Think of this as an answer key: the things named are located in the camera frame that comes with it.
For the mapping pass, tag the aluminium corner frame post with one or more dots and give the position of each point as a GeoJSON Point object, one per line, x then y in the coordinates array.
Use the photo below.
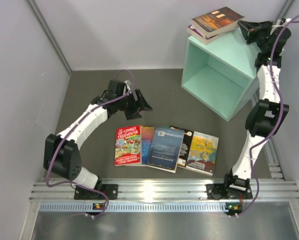
{"type": "Point", "coordinates": [48, 33]}

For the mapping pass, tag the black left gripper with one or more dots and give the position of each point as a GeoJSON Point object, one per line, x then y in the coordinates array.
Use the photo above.
{"type": "Point", "coordinates": [132, 113]}

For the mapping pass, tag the right aluminium frame post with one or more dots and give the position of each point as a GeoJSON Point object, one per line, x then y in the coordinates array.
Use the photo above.
{"type": "Point", "coordinates": [284, 10]}

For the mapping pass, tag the purple Roald Dahl book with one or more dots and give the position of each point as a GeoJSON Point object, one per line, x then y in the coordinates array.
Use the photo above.
{"type": "Point", "coordinates": [204, 40]}

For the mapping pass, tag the black back cover book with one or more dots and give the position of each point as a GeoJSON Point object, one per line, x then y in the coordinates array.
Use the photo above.
{"type": "Point", "coordinates": [185, 146]}

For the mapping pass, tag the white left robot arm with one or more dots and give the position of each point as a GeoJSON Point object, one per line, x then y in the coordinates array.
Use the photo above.
{"type": "Point", "coordinates": [62, 151]}

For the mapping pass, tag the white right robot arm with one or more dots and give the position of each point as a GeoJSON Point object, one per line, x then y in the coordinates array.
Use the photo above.
{"type": "Point", "coordinates": [269, 112]}

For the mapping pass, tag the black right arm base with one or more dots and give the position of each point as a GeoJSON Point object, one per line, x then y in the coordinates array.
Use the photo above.
{"type": "Point", "coordinates": [217, 191]}

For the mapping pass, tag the yellow blue cover book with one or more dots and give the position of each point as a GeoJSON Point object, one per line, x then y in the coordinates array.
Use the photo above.
{"type": "Point", "coordinates": [202, 153]}

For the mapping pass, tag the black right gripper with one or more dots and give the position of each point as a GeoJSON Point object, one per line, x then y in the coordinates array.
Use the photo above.
{"type": "Point", "coordinates": [255, 28]}

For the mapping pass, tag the orange blue sunset book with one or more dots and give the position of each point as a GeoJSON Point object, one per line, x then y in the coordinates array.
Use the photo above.
{"type": "Point", "coordinates": [147, 134]}

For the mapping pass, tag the mint green cube shelf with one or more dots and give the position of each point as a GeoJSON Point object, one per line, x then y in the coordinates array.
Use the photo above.
{"type": "Point", "coordinates": [222, 75]}

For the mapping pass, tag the blue starry night book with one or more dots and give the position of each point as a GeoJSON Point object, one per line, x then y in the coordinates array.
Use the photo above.
{"type": "Point", "coordinates": [165, 149]}

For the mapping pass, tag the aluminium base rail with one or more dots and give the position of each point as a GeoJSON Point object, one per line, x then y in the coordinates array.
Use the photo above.
{"type": "Point", "coordinates": [160, 195]}

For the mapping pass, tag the Edward Tulane dark book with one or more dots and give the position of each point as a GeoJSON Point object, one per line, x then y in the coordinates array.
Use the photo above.
{"type": "Point", "coordinates": [216, 22]}

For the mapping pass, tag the red Treehouse book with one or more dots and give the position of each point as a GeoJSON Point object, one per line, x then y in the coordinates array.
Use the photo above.
{"type": "Point", "coordinates": [128, 146]}

